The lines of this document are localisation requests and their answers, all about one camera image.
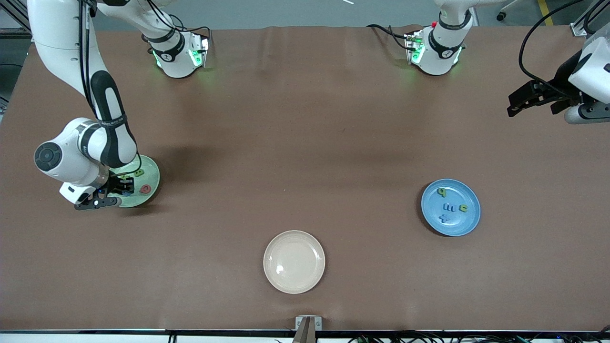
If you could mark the aluminium frame profile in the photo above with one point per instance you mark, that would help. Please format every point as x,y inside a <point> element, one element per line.
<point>16,13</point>
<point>579,29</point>

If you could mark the brown table mat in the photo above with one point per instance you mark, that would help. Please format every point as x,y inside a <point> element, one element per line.
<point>95,286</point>

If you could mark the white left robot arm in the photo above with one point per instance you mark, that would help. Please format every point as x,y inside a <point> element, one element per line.
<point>441,52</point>

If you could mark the beige plate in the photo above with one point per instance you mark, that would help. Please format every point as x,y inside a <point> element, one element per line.
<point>294,262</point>

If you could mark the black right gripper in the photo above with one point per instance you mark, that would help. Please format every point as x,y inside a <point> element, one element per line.
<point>113,183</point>

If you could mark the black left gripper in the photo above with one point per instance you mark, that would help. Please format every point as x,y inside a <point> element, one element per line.
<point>561,82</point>

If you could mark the metal base connector plate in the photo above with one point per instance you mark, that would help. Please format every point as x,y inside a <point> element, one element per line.
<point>413,50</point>
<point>202,52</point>

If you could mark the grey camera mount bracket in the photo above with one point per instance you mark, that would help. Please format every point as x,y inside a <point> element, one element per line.
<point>308,324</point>

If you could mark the blue plate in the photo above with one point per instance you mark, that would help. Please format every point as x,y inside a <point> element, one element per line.
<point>462,224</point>

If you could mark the red capital letter Q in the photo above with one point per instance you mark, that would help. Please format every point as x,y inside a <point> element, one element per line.
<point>145,189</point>

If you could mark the blue lowercase letter m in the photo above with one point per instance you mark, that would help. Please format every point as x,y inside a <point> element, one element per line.
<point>449,207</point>

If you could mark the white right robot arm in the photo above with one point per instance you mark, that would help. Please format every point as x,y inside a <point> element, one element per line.
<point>62,28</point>

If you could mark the light green plate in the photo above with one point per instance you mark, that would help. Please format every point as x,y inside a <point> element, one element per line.
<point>151,178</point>

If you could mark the blue lowercase letter x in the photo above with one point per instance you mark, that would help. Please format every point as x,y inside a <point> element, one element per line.
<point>444,218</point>

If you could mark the black chair caster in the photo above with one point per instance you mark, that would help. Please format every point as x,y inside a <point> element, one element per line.
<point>500,16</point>

